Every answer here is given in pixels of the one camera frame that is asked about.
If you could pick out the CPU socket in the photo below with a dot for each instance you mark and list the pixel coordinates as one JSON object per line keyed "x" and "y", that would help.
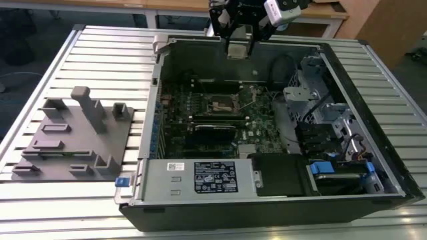
{"x": 223, "y": 106}

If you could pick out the CPU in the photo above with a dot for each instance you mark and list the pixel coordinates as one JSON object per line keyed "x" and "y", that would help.
{"x": 238, "y": 50}

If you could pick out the silver metal drive cage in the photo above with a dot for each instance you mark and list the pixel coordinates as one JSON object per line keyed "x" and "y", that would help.
{"x": 298, "y": 96}

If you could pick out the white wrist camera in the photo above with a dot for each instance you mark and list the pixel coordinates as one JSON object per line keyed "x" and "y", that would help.
{"x": 281, "y": 12}

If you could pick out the grey case latch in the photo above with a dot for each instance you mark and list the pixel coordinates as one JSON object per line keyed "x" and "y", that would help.
{"x": 159, "y": 43}

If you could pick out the black graphics card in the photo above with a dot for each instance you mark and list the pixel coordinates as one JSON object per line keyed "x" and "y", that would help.
{"x": 214, "y": 135}

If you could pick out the blue case latch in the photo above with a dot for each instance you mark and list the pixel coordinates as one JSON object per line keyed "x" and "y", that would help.
{"x": 122, "y": 182}

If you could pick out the silver chipset heatsink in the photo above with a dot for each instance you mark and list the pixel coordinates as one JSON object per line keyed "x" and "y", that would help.
{"x": 247, "y": 148}

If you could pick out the black chair base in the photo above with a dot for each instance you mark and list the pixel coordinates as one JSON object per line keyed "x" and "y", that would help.
{"x": 421, "y": 55}

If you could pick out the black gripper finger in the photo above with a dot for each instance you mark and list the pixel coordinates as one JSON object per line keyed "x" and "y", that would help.
{"x": 253, "y": 47}
{"x": 229, "y": 45}

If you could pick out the wooden cabinet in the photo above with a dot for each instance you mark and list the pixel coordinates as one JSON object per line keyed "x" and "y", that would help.
{"x": 383, "y": 25}

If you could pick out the black PC case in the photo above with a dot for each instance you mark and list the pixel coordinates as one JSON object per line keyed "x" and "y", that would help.
{"x": 234, "y": 217}

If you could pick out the wooden desk white frame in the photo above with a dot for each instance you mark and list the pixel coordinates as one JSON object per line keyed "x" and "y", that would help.
{"x": 327, "y": 13}
{"x": 83, "y": 2}

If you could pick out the silver power supply unit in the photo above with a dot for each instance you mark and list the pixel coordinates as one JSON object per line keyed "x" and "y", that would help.
{"x": 160, "y": 185}

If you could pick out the black plastic disk bay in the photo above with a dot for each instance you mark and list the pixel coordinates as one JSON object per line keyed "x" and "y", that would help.
{"x": 317, "y": 135}

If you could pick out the green motherboard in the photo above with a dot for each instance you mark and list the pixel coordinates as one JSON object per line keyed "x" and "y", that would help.
{"x": 263, "y": 140}

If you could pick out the black RAM slot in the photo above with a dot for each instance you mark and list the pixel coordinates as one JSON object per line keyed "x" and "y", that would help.
{"x": 217, "y": 117}
{"x": 217, "y": 86}

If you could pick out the grey parts rack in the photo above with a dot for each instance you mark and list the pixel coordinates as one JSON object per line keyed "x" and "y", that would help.
{"x": 83, "y": 140}

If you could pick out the black fan shroud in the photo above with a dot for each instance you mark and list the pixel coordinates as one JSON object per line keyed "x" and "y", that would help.
{"x": 281, "y": 175}

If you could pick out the black office chair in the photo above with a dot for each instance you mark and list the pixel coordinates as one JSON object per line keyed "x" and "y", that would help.
{"x": 16, "y": 45}

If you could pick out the hard disk in blue carrier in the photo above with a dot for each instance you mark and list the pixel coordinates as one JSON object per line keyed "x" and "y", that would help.
{"x": 322, "y": 167}

